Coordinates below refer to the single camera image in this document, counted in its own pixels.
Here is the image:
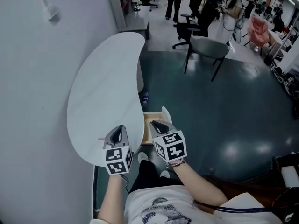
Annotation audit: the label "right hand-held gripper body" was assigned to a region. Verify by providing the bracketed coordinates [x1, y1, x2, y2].
[151, 129, 188, 162]

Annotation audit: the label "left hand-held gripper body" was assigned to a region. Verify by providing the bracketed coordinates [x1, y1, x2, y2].
[102, 145, 134, 176]

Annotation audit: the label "large white wooden drawer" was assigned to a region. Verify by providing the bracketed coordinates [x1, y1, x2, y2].
[140, 105, 173, 147]

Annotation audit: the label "person's left forearm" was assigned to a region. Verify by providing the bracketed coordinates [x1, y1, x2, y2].
[97, 174, 125, 222]

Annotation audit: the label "person's right forearm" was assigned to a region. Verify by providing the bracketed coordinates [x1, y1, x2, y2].
[171, 161, 228, 215]

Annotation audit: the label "white curved table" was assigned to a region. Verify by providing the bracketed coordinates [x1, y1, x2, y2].
[66, 31, 146, 168]

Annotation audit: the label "clear plastic bottle blue label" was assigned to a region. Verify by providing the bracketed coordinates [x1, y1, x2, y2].
[142, 88, 150, 107]

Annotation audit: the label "person's black trousers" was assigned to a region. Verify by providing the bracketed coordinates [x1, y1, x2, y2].
[129, 159, 185, 194]

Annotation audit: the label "white printed t-shirt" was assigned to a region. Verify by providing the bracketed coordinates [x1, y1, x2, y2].
[90, 185, 281, 224]

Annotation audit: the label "grey-green chair with black legs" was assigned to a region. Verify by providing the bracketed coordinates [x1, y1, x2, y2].
[184, 34, 231, 82]

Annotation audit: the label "black office chair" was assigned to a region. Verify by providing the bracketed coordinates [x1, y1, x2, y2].
[172, 14, 202, 50]

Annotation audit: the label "grey desk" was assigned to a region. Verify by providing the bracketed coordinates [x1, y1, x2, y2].
[119, 5, 151, 41]

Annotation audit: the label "pile of black floor devices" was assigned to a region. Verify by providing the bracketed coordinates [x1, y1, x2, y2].
[270, 64, 299, 97]

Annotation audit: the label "pink padded chair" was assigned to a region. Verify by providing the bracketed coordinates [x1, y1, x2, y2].
[242, 15, 272, 56]

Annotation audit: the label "grey shelf unit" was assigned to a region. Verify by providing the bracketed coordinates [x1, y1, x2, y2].
[108, 0, 134, 32]

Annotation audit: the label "dark wrist bracelet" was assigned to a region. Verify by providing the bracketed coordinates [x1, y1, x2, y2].
[168, 159, 185, 168]

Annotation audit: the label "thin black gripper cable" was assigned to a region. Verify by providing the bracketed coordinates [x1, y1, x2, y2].
[120, 174, 130, 194]

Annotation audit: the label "dark blue gripper cable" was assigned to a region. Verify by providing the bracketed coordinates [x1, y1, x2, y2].
[193, 199, 281, 214]

